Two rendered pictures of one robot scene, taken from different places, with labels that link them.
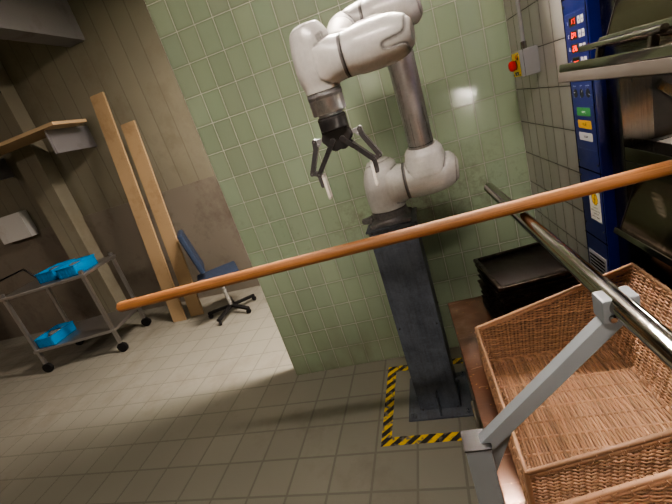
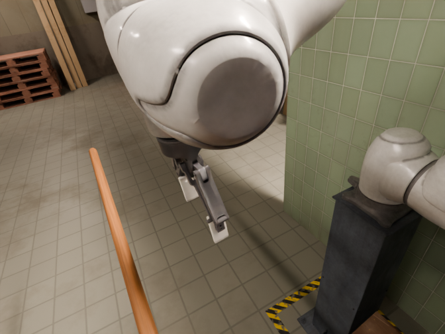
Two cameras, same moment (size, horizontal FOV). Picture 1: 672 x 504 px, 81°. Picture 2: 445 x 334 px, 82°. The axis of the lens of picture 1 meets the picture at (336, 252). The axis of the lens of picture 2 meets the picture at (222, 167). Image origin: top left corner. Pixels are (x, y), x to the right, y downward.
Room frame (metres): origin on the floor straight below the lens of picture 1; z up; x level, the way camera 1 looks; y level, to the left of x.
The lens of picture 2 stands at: (0.88, -0.43, 1.67)
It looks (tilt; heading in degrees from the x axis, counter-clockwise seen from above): 35 degrees down; 50
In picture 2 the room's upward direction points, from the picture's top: 8 degrees counter-clockwise
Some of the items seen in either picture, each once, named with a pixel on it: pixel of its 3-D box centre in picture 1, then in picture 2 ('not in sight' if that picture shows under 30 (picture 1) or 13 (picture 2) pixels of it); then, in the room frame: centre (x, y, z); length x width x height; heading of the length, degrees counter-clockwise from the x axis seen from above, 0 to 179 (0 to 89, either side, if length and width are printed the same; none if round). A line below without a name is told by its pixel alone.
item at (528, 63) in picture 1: (525, 62); not in sight; (1.64, -0.95, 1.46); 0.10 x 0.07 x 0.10; 167
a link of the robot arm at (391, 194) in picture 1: (384, 183); (395, 164); (1.69, -0.29, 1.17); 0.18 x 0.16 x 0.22; 70
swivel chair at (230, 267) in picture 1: (214, 271); not in sight; (3.73, 1.19, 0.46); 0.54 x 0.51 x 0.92; 86
